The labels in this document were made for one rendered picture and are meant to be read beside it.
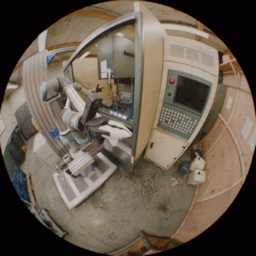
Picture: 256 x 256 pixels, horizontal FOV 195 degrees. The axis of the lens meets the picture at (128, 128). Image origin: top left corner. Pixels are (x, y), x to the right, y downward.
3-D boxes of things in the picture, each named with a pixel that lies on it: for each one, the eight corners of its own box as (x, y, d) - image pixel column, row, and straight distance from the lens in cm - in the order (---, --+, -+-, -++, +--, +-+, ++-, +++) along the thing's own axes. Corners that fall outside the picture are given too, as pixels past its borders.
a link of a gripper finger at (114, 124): (133, 140, 26) (110, 133, 29) (135, 126, 22) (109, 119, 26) (130, 147, 24) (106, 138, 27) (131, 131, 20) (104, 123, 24)
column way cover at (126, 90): (131, 105, 194) (132, 84, 182) (118, 101, 222) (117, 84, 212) (132, 104, 197) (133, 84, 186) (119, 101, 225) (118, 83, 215)
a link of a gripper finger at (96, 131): (116, 131, 23) (95, 125, 27) (116, 126, 22) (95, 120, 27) (107, 140, 20) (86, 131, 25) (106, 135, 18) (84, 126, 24)
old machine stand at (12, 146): (25, 160, 460) (10, 140, 434) (21, 165, 493) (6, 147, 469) (26, 152, 502) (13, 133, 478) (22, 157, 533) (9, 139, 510)
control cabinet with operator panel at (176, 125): (163, 173, 181) (219, 49, 102) (141, 161, 179) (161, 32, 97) (176, 137, 268) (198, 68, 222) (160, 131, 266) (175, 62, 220)
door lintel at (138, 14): (140, 19, 61) (139, 10, 69) (63, 72, 236) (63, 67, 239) (144, 22, 63) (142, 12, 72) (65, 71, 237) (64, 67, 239)
